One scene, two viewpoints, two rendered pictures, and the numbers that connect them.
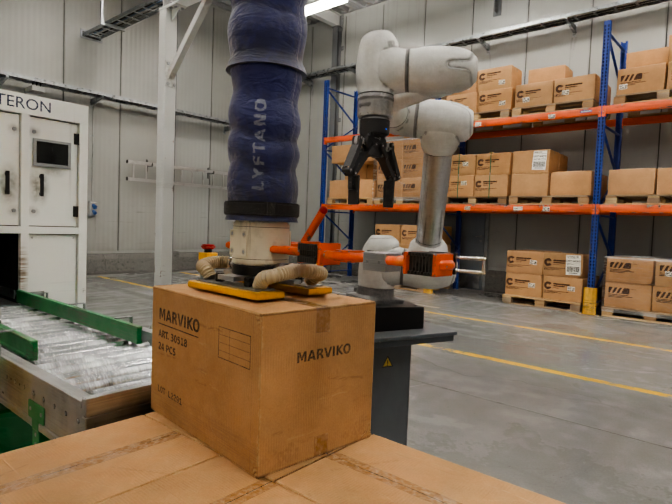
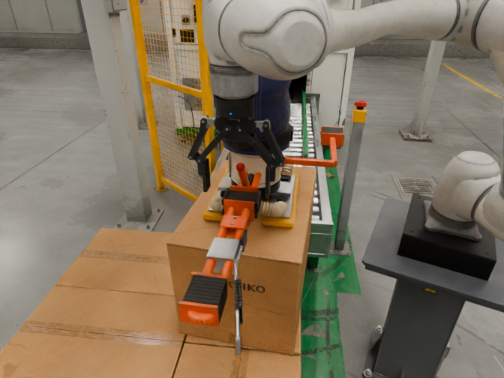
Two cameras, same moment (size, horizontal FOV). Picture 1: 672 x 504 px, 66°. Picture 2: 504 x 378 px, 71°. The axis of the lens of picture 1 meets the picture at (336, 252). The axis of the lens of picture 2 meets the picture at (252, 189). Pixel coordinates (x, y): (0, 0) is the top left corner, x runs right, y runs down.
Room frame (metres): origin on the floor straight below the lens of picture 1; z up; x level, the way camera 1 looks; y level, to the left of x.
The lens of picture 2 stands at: (0.95, -0.67, 1.60)
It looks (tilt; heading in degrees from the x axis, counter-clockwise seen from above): 30 degrees down; 56
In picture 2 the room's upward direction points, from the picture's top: straight up
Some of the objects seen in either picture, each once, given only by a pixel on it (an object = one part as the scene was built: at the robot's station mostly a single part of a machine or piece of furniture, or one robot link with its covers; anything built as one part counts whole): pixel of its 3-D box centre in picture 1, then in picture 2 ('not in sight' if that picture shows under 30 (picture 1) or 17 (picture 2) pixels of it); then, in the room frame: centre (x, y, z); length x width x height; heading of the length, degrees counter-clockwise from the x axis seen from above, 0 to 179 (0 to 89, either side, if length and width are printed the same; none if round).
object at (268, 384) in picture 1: (256, 357); (253, 244); (1.55, 0.23, 0.74); 0.60 x 0.40 x 0.40; 44
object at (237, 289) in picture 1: (233, 283); (229, 188); (1.49, 0.29, 0.98); 0.34 x 0.10 x 0.05; 47
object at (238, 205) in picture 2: (319, 253); (241, 202); (1.39, 0.05, 1.08); 0.10 x 0.08 x 0.06; 137
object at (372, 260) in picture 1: (381, 261); (223, 255); (1.24, -0.11, 1.07); 0.07 x 0.07 x 0.04; 47
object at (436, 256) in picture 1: (428, 263); (204, 298); (1.14, -0.21, 1.08); 0.08 x 0.07 x 0.05; 47
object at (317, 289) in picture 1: (283, 280); (282, 193); (1.63, 0.16, 0.98); 0.34 x 0.10 x 0.05; 47
